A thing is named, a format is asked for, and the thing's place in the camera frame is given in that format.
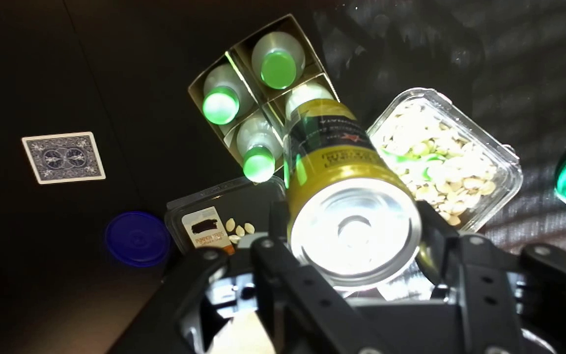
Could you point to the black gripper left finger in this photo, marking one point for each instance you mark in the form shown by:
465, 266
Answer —
283, 295

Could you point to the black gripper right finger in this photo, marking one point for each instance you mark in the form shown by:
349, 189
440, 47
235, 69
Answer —
491, 295

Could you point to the yellow and black drink can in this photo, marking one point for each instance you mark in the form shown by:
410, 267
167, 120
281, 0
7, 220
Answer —
342, 169

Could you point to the white bottle with green cap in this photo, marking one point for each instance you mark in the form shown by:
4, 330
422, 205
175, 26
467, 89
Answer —
255, 148
304, 94
279, 61
220, 98

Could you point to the cardboard four-bottle carton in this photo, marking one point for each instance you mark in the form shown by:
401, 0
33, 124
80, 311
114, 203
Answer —
245, 55

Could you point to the loose pistachio nuts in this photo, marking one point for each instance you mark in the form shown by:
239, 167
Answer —
237, 228

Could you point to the small black labelled box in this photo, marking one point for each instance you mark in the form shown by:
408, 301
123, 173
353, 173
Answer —
255, 197

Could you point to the clear plastic container of nuts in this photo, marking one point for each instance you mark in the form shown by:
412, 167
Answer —
452, 163

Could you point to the green plastic spoon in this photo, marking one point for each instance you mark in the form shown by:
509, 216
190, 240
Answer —
420, 155

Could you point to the playing card pack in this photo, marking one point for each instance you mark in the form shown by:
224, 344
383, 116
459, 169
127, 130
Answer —
62, 157

